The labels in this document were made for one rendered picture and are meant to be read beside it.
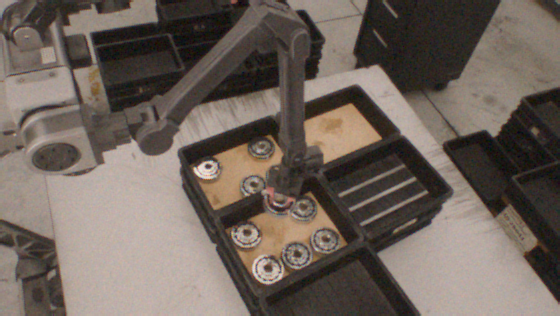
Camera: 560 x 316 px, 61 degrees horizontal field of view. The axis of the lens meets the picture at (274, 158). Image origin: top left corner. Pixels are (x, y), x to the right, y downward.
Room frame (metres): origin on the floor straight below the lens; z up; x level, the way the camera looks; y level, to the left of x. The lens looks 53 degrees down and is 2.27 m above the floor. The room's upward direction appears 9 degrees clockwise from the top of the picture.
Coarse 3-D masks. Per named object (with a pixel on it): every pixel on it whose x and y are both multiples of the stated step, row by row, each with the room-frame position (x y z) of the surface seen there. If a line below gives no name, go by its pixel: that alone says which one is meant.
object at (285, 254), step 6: (288, 246) 0.73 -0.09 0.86; (294, 246) 0.73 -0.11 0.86; (300, 246) 0.73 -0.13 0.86; (306, 246) 0.74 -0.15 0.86; (282, 252) 0.70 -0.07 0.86; (288, 252) 0.70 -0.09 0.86; (306, 252) 0.71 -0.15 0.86; (282, 258) 0.68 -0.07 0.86; (288, 258) 0.68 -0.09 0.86; (306, 258) 0.69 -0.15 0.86; (288, 264) 0.66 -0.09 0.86; (294, 264) 0.67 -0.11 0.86; (300, 264) 0.67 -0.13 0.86; (306, 264) 0.67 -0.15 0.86
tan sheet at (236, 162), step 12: (276, 144) 1.17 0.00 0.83; (216, 156) 1.07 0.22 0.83; (228, 156) 1.08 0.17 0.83; (240, 156) 1.08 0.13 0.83; (276, 156) 1.11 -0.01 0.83; (192, 168) 1.00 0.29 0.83; (228, 168) 1.02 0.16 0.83; (240, 168) 1.03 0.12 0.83; (252, 168) 1.04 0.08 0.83; (264, 168) 1.05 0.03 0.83; (228, 180) 0.97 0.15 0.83; (240, 180) 0.98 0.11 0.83; (204, 192) 0.90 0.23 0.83; (216, 192) 0.91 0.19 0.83; (228, 192) 0.92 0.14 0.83; (216, 204) 0.86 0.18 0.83
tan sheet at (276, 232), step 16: (320, 208) 0.91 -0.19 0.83; (272, 224) 0.82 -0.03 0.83; (288, 224) 0.82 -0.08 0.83; (304, 224) 0.83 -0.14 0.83; (320, 224) 0.84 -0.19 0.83; (272, 240) 0.75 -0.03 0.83; (288, 240) 0.76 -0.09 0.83; (304, 240) 0.77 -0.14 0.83; (240, 256) 0.68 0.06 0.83; (256, 256) 0.69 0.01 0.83; (288, 272) 0.65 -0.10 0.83
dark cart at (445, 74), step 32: (384, 0) 2.51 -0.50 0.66; (416, 0) 2.31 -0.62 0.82; (448, 0) 2.35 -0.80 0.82; (480, 0) 2.47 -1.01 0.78; (384, 32) 2.46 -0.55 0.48; (416, 32) 2.28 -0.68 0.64; (448, 32) 2.41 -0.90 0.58; (480, 32) 2.54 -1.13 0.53; (384, 64) 2.38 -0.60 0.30; (416, 64) 2.34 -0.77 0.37; (448, 64) 2.47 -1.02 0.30
